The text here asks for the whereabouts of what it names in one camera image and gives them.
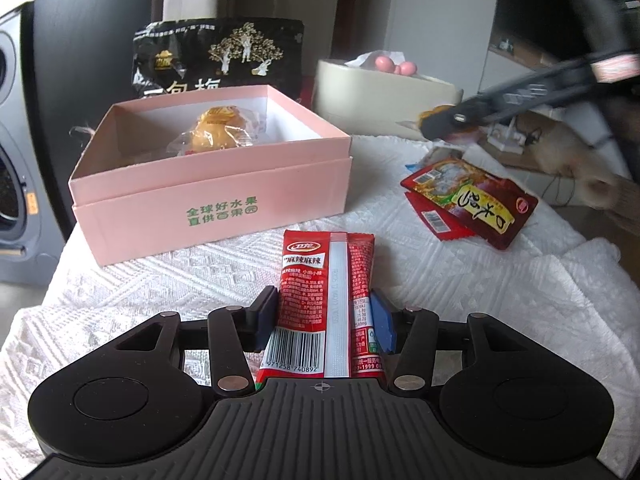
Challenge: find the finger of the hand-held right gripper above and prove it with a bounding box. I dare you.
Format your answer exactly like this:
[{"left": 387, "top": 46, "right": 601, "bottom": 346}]
[
  {"left": 477, "top": 59, "right": 595, "bottom": 112},
  {"left": 421, "top": 80, "right": 597, "bottom": 143}
]

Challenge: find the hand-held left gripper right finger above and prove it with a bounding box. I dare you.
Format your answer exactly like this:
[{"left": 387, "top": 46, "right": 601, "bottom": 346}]
[{"left": 371, "top": 289, "right": 533, "bottom": 395}]

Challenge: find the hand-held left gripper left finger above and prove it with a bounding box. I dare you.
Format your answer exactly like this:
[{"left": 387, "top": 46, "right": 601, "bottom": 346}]
[{"left": 115, "top": 285, "right": 279, "bottom": 395}]

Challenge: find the golden pastry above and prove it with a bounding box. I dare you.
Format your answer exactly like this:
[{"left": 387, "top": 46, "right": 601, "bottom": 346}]
[
  {"left": 400, "top": 103, "right": 481, "bottom": 147},
  {"left": 167, "top": 105, "right": 257, "bottom": 157}
]

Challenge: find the red strip snack packet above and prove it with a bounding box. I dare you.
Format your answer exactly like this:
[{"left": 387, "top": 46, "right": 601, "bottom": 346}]
[{"left": 255, "top": 229, "right": 387, "bottom": 391}]

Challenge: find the red packet with yellow label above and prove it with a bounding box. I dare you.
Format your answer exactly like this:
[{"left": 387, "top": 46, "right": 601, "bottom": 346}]
[{"left": 401, "top": 158, "right": 538, "bottom": 251}]

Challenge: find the small red snack packet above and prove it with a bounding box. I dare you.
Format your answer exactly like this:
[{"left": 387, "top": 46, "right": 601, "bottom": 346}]
[{"left": 405, "top": 189, "right": 476, "bottom": 244}]

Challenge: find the pink cardboard box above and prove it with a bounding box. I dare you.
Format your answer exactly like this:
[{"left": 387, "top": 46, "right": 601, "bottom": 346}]
[{"left": 68, "top": 85, "right": 353, "bottom": 267}]

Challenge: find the person's right forearm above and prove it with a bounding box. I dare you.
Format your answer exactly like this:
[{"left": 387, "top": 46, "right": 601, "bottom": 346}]
[{"left": 527, "top": 94, "right": 640, "bottom": 222}]

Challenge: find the white router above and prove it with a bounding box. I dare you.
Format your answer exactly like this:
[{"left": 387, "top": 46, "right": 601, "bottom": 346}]
[{"left": 487, "top": 120, "right": 532, "bottom": 155}]

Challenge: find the beige oval container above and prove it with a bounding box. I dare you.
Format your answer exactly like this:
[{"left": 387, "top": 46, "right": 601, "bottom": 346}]
[{"left": 312, "top": 59, "right": 463, "bottom": 138}]

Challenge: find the white textured tablecloth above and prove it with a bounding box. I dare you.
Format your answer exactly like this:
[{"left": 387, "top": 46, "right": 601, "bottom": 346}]
[{"left": 0, "top": 135, "right": 640, "bottom": 480}]

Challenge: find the grey washing machine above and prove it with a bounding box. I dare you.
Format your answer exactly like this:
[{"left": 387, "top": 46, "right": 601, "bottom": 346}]
[{"left": 0, "top": 120, "right": 67, "bottom": 287}]

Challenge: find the black snack bag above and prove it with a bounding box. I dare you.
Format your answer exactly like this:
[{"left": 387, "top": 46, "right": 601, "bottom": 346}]
[{"left": 131, "top": 17, "right": 307, "bottom": 103}]

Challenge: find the dark tall cabinet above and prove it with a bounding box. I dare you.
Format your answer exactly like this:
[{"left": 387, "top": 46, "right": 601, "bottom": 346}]
[{"left": 32, "top": 0, "right": 166, "bottom": 246}]

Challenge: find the grey tumble dryer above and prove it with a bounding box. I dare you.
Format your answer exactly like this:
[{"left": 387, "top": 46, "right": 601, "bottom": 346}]
[{"left": 0, "top": 7, "right": 37, "bottom": 131}]

